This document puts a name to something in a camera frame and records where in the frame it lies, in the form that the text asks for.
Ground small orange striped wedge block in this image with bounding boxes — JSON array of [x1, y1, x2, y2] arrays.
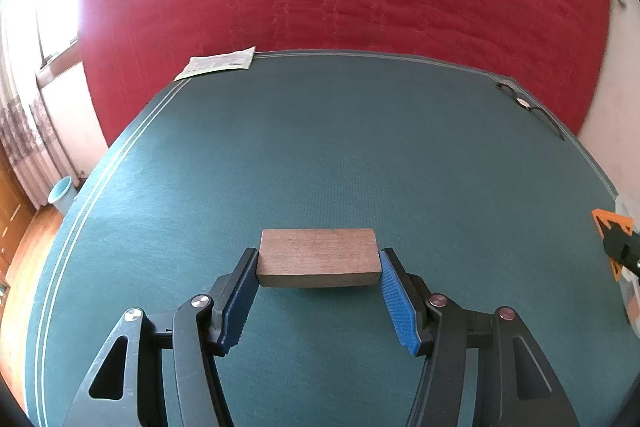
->
[[591, 208, 635, 280]]

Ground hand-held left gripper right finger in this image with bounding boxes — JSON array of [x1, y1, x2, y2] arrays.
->
[[378, 248, 581, 427]]

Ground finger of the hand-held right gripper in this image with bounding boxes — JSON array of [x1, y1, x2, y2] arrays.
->
[[602, 229, 640, 280]]

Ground black eyeglasses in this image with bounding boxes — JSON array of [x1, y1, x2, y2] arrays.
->
[[496, 82, 566, 141]]

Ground white paper sheet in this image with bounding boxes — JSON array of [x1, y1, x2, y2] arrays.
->
[[173, 47, 257, 82]]

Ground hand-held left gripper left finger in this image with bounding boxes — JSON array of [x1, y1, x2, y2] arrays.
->
[[62, 248, 261, 427]]

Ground patterned curtain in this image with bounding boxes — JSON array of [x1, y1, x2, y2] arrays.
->
[[0, 12, 76, 208]]

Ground teal wastebasket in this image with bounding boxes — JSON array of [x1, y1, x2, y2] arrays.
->
[[48, 176, 77, 212]]

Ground white plastic container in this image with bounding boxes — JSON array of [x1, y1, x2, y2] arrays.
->
[[615, 194, 640, 338]]

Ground wooden cabinet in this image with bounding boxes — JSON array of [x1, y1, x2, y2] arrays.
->
[[0, 147, 38, 273]]

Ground window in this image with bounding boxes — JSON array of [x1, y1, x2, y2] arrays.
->
[[35, 0, 81, 72]]

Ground brown wooden rectangular block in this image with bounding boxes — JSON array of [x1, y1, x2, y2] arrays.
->
[[256, 228, 383, 289]]

